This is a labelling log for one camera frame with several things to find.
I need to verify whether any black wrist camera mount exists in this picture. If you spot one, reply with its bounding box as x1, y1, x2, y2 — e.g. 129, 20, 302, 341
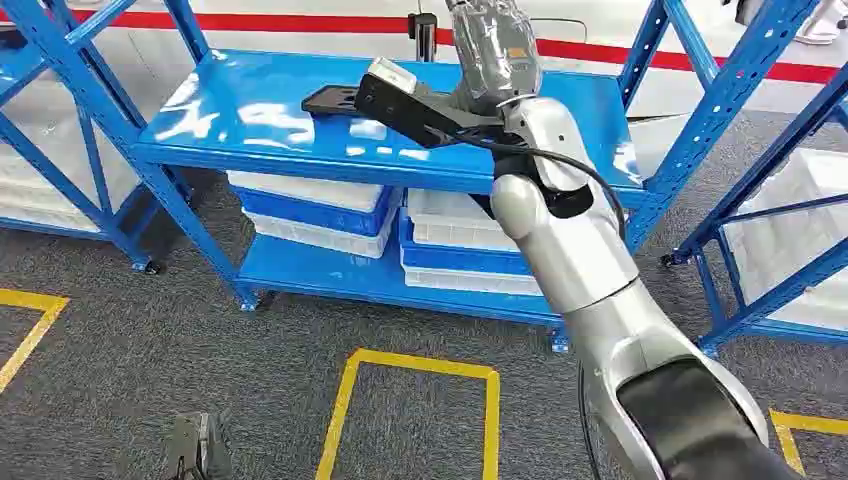
301, 71, 531, 152

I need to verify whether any blue steel shelf rack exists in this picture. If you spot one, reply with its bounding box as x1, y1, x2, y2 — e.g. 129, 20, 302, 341
659, 62, 848, 356
0, 0, 167, 276
0, 0, 826, 356

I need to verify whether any red stripe tape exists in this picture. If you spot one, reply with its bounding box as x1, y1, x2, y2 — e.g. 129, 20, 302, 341
0, 7, 848, 86

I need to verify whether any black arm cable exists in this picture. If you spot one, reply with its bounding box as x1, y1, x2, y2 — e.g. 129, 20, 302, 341
457, 132, 629, 243

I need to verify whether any large yellow floor tape square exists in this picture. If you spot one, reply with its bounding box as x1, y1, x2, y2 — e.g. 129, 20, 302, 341
0, 288, 72, 393

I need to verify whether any small yellow floor tape square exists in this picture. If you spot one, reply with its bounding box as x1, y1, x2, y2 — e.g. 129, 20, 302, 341
314, 347, 502, 480

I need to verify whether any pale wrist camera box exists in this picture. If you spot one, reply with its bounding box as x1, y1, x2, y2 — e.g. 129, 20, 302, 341
366, 56, 419, 95

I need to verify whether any black stanchion post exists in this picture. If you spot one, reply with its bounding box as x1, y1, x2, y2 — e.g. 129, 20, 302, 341
407, 0, 440, 64

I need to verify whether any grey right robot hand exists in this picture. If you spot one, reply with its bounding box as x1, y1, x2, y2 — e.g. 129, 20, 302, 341
445, 0, 543, 115

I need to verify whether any white machine base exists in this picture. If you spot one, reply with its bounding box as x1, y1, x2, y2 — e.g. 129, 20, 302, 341
791, 0, 848, 46

